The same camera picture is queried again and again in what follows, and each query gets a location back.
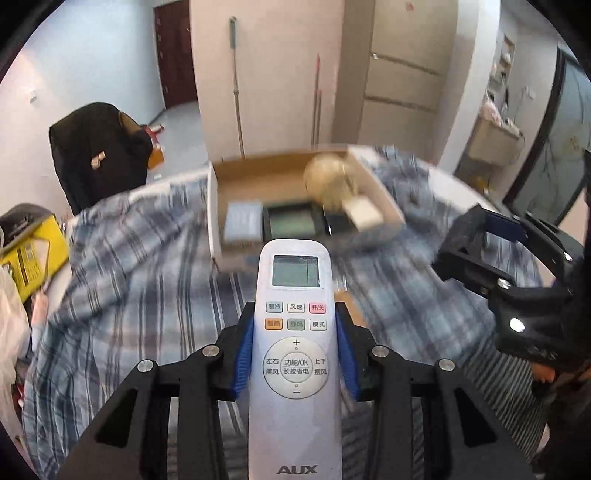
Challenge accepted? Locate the white power adapter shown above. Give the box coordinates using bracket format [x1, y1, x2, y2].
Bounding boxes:
[342, 195, 385, 231]

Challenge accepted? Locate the orange translucent soap box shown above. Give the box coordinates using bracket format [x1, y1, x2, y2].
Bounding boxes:
[335, 290, 368, 328]

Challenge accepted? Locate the black small cube box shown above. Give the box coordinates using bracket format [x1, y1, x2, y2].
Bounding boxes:
[325, 212, 356, 236]

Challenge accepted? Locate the white AUX remote control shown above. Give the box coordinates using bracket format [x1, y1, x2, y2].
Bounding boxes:
[249, 239, 342, 479]

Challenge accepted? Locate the black display frame box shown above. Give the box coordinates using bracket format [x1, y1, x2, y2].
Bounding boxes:
[263, 201, 327, 242]

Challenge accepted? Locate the grey small carton box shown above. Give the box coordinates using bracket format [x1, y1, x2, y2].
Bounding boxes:
[223, 201, 263, 244]

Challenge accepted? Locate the right hand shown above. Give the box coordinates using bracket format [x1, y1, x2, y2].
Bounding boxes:
[531, 363, 556, 383]

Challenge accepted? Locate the dark framed glass door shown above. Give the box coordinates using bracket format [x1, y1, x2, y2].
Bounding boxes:
[504, 49, 590, 226]

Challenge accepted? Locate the beige sink cabinet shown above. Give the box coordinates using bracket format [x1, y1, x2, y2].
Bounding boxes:
[466, 116, 524, 167]

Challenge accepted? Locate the cardboard tray box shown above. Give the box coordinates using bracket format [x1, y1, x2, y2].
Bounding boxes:
[207, 148, 406, 272]

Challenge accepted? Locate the white plastic bag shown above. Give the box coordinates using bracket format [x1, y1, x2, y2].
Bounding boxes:
[0, 268, 30, 443]

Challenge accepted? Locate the blue plaid shirt cloth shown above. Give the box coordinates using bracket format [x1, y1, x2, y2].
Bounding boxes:
[23, 147, 546, 479]

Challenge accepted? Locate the yellow package box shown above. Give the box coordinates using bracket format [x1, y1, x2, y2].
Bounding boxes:
[1, 215, 69, 302]

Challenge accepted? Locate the beige refrigerator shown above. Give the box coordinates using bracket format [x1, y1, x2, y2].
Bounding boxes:
[331, 1, 459, 157]

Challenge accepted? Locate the grey pouch bag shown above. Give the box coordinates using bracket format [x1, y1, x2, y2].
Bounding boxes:
[1, 203, 53, 254]

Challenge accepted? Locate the orange cardboard box floor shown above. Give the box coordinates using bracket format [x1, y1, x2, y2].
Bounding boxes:
[147, 144, 164, 171]

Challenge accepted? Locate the chair with black jacket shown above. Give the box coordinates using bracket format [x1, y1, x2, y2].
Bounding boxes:
[48, 102, 153, 215]

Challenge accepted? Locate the dark red door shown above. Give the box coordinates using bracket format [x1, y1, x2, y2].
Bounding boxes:
[153, 1, 197, 109]

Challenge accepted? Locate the wall shelf niche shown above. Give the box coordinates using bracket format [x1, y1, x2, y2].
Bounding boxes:
[488, 35, 515, 93]

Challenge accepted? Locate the red broom handle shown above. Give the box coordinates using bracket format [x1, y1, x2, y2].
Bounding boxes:
[311, 55, 322, 147]

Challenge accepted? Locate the grey mop handle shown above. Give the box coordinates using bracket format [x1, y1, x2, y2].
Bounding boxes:
[228, 16, 245, 158]

